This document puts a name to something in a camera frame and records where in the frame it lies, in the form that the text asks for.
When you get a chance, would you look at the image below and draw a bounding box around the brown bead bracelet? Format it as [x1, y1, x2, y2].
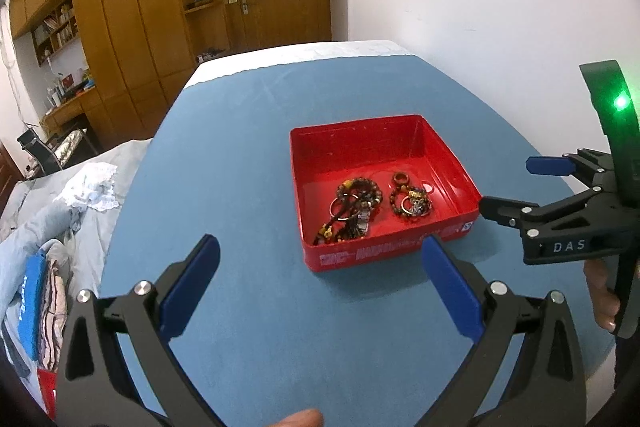
[334, 177, 385, 208]

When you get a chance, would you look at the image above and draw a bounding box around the silver ring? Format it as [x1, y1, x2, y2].
[328, 197, 354, 221]

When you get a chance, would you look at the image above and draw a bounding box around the white lace cloth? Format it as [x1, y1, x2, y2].
[54, 162, 122, 214]

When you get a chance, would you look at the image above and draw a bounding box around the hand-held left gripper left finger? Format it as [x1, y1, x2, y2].
[54, 234, 222, 427]

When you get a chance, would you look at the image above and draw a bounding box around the blue flat package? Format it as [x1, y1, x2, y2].
[16, 252, 51, 364]

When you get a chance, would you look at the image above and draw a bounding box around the red box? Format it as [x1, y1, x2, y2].
[36, 367, 59, 419]

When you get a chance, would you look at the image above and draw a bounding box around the wooden bookshelf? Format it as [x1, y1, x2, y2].
[30, 0, 81, 66]

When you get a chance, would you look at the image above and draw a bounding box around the wooden wardrobe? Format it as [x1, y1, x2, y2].
[9, 0, 332, 145]

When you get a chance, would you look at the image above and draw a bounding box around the desk clutter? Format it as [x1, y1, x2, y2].
[45, 69, 98, 106]

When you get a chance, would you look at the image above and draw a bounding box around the dark bead bracelet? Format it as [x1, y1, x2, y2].
[389, 187, 432, 220]

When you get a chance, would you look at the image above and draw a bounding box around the silver metal watch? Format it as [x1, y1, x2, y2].
[356, 204, 376, 235]

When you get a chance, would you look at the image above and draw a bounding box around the wooden desk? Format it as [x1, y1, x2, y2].
[40, 84, 104, 144]

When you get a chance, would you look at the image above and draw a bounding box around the white underlay sheet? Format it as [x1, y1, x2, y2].
[185, 39, 413, 88]

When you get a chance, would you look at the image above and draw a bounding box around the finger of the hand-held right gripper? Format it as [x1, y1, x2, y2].
[478, 187, 609, 241]
[525, 149, 616, 188]

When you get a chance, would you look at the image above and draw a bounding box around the black bead necklace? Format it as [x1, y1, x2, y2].
[312, 207, 361, 246]

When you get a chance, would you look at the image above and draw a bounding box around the red plastic tray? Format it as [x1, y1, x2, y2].
[289, 113, 483, 274]

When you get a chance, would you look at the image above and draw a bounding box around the silver pendant keychain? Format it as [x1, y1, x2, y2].
[407, 189, 432, 214]

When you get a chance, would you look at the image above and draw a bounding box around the person's left hand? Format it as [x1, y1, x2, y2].
[269, 408, 326, 427]

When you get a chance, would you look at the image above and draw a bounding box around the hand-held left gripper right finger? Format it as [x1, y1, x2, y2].
[414, 233, 587, 427]

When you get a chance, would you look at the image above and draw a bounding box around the stack of folded clothes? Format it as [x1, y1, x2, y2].
[37, 247, 77, 374]

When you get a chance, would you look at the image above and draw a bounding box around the black office chair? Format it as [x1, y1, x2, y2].
[17, 127, 91, 176]

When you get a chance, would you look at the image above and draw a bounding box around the person's right hand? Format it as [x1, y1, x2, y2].
[583, 256, 622, 333]

